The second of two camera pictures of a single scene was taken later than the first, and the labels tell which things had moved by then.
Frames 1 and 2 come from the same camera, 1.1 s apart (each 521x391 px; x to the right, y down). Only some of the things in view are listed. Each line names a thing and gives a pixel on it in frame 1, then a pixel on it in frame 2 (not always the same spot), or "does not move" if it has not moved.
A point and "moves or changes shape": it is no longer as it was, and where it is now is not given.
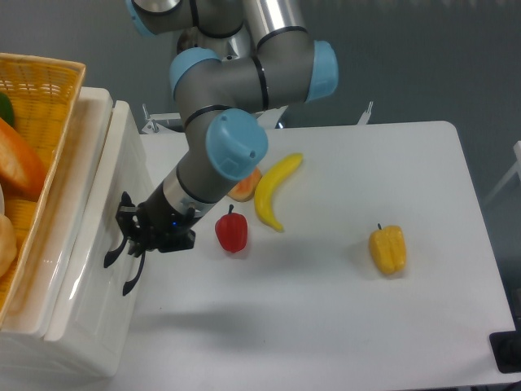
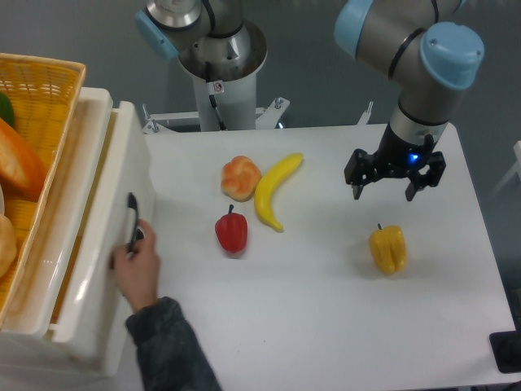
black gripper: [155, 224] → [397, 157]
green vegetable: [6, 110] does not move
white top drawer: [95, 323] moves or changes shape
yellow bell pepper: [389, 248] does not move
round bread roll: [244, 190] does not move
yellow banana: [268, 185] does not move
